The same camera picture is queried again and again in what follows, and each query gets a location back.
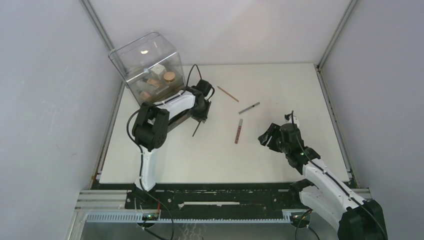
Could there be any long thin black brush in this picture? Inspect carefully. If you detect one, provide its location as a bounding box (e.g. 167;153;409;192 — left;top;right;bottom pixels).
192;121;202;137

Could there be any red lip gloss tube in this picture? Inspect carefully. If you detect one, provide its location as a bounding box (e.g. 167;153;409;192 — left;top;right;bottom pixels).
234;118;243;144

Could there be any grey mascara wand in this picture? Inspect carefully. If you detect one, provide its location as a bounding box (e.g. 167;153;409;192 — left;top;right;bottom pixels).
238;102;260;115

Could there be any wooden stick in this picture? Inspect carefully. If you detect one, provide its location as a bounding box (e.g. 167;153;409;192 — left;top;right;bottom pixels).
217;86;240;103

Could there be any small foundation bottle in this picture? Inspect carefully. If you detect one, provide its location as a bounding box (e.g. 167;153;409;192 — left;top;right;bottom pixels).
139;91;152;101

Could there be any white cube container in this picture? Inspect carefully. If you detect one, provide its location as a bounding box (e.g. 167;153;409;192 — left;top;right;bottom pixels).
149;64;167;80

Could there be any clear acrylic organizer box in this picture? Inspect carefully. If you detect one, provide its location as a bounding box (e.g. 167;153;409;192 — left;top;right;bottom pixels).
108;31;186;106

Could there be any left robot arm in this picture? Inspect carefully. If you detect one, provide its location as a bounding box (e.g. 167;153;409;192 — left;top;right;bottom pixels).
127;79;215;209

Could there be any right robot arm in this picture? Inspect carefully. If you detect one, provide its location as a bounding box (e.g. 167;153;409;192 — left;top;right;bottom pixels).
258;123;388;240

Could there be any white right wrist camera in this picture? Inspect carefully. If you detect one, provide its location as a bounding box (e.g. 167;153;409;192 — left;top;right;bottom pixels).
286;114;300;128

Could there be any black mounting rail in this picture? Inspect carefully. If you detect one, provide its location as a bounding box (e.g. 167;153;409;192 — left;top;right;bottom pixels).
91;181;309;221

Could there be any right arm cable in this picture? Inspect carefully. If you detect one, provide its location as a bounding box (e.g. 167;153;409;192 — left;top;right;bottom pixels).
284;110;388;240

